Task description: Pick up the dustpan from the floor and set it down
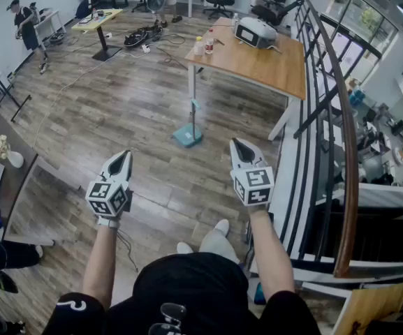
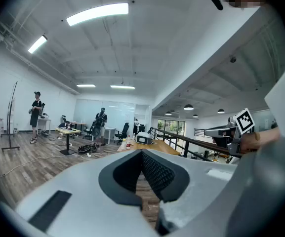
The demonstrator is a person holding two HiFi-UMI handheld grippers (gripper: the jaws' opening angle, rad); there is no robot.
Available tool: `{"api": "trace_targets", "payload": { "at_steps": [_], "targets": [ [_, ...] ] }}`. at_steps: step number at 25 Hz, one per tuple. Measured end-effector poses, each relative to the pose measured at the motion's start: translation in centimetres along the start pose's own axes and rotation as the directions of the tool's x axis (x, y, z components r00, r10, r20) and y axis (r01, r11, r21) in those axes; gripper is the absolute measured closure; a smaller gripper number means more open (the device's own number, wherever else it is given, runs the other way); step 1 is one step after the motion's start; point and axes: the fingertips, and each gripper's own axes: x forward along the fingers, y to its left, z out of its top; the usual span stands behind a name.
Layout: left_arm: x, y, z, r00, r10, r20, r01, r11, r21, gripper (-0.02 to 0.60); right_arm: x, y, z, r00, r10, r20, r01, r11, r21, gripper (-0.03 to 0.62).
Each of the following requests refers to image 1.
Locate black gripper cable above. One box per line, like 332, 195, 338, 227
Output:
116, 225, 140, 274

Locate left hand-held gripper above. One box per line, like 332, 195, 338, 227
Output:
85, 150, 135, 220

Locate yellow table with black base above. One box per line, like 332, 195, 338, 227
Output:
71, 8, 124, 62

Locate white floor cable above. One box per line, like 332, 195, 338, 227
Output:
32, 49, 143, 150

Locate teal dustpan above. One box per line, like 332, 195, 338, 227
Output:
171, 97, 204, 149

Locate person's right forearm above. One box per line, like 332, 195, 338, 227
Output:
248, 207, 296, 302

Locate white vase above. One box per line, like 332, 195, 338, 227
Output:
7, 151, 25, 169

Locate white side table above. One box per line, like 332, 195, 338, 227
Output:
33, 9, 68, 45

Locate person's right white shoe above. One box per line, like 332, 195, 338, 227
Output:
213, 218, 230, 237

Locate blue plastic container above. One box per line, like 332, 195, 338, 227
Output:
348, 87, 365, 107

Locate person's grey trousers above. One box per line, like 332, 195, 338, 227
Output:
178, 227, 241, 265

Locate black floor cable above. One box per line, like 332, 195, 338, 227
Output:
151, 33, 190, 71

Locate wooden table with white legs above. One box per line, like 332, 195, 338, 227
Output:
185, 16, 308, 142

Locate black railing with wooden handrail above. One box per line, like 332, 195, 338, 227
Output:
278, 0, 361, 279

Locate dark table with white legs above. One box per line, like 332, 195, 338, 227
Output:
0, 113, 82, 247

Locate pale flower bunch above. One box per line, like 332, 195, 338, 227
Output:
0, 133, 12, 161

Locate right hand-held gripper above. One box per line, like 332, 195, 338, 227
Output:
229, 137, 276, 207

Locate black equipment on floor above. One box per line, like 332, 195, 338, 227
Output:
123, 25, 164, 48

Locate person's black shirt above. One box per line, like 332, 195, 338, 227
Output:
42, 251, 323, 335

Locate light wooden board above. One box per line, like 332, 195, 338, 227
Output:
340, 281, 403, 335

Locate white device with screen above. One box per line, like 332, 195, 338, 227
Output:
235, 16, 282, 54

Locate large glass window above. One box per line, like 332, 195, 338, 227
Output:
321, 0, 400, 70

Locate person's left forearm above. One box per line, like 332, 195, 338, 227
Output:
82, 221, 122, 309

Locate blue patterned item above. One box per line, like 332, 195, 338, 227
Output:
254, 281, 267, 306

